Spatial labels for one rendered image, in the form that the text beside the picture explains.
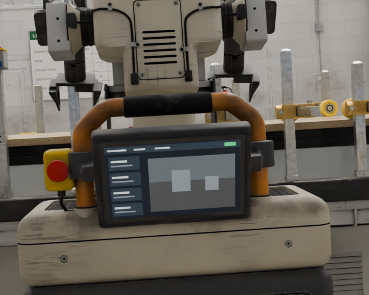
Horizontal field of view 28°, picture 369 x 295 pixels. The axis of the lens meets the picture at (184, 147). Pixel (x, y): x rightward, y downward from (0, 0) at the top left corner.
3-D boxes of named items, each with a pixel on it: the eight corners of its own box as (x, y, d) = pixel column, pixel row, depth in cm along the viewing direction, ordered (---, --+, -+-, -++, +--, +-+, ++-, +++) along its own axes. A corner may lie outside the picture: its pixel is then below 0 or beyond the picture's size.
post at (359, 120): (368, 196, 260) (362, 60, 257) (358, 196, 260) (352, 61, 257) (366, 195, 263) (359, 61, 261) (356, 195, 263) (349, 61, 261)
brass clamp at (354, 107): (386, 113, 257) (386, 98, 257) (348, 115, 257) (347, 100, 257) (381, 113, 263) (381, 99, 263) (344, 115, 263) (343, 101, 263)
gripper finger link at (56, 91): (53, 104, 208) (51, 74, 203) (78, 105, 208) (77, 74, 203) (50, 115, 202) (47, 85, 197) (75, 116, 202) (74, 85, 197)
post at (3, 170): (10, 198, 256) (1, 68, 253) (-4, 199, 255) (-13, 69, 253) (13, 196, 260) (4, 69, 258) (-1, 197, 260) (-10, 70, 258)
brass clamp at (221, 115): (244, 121, 256) (243, 107, 256) (205, 123, 255) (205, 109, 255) (242, 121, 262) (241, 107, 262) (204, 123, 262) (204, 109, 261)
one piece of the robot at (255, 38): (267, 40, 164) (264, -9, 165) (245, 41, 163) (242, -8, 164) (261, 50, 174) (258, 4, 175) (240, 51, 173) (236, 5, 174)
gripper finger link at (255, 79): (231, 96, 210) (232, 65, 205) (256, 95, 210) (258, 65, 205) (232, 107, 204) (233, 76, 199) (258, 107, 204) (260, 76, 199)
